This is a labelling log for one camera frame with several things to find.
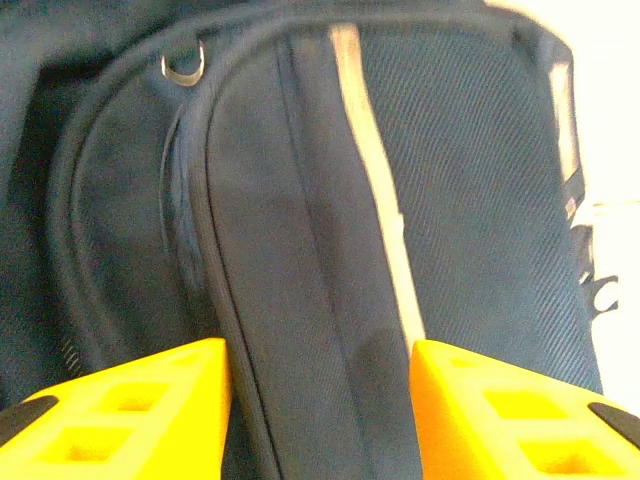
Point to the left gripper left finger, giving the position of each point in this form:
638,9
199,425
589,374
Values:
200,400

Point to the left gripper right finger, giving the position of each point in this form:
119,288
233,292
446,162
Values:
450,400

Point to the navy blue backpack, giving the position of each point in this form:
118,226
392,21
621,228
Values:
300,200

